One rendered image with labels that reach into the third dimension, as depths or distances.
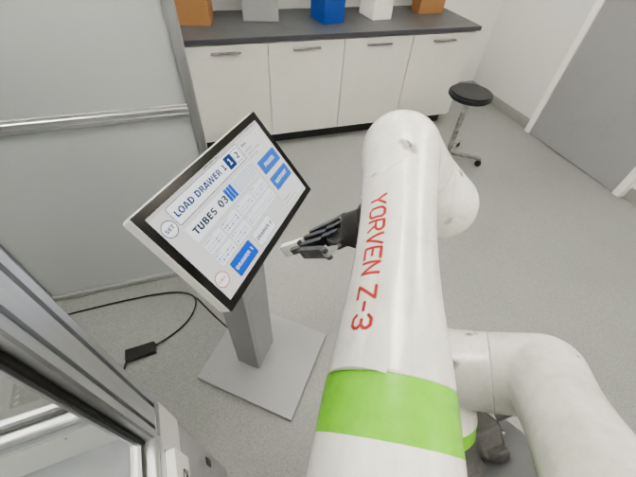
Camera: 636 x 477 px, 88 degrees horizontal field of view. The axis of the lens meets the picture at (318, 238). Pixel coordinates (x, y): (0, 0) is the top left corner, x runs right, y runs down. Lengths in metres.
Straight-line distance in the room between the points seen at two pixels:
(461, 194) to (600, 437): 0.30
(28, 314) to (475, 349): 0.59
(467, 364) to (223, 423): 1.34
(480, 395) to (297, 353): 1.28
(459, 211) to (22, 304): 0.53
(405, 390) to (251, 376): 1.52
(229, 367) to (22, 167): 1.22
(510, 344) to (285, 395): 1.27
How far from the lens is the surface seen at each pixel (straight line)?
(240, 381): 1.76
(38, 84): 1.58
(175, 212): 0.81
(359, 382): 0.27
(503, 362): 0.61
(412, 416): 0.26
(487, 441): 0.77
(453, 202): 0.51
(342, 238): 0.62
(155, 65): 1.48
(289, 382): 1.74
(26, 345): 0.43
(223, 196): 0.89
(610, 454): 0.38
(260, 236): 0.93
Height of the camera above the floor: 1.68
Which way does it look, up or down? 48 degrees down
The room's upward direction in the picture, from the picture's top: 4 degrees clockwise
